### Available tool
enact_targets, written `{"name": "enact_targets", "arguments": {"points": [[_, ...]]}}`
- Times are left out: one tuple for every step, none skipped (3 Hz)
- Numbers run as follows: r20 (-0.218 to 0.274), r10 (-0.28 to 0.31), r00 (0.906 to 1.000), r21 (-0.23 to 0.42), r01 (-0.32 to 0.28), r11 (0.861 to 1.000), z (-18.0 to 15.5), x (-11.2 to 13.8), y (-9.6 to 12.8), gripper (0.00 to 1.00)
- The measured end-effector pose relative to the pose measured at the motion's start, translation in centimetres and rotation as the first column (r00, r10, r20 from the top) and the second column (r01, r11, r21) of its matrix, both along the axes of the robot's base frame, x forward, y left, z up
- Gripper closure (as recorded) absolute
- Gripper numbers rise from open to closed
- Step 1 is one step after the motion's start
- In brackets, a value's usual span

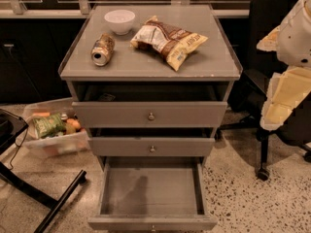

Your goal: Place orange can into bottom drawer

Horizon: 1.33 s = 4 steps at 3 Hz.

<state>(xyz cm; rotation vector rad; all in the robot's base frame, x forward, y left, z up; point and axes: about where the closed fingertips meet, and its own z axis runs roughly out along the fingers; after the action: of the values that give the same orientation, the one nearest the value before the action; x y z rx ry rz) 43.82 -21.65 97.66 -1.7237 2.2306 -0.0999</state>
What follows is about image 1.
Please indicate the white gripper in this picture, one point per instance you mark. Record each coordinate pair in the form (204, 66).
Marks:
(295, 39)

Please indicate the orange soda can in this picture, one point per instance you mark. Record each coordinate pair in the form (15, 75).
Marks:
(103, 50)

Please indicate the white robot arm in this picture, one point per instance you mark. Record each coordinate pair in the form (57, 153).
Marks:
(291, 40)

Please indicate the grey drawer cabinet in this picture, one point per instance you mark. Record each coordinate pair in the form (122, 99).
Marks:
(214, 63)

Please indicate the grey top drawer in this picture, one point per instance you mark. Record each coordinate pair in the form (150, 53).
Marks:
(152, 105)

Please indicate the grey drawer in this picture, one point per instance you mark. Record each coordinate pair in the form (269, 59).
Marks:
(152, 194)
(152, 105)
(151, 142)

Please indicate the grey middle drawer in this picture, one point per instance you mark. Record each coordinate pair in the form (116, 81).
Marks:
(151, 142)

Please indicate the grey bottom drawer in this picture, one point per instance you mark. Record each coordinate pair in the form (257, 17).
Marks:
(152, 194)

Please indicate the black office chair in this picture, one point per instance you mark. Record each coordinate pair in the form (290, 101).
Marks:
(249, 93)

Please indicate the brown yellow chip bag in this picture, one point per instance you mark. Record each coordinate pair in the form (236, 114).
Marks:
(173, 43)

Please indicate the white bowl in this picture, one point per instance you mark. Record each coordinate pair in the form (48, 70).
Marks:
(120, 21)

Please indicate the orange fruit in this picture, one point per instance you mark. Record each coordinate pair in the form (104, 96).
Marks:
(75, 123)

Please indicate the clear plastic storage bin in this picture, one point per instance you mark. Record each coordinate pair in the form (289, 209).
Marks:
(54, 145)

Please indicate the green snack bag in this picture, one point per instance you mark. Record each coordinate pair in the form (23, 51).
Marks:
(48, 126)

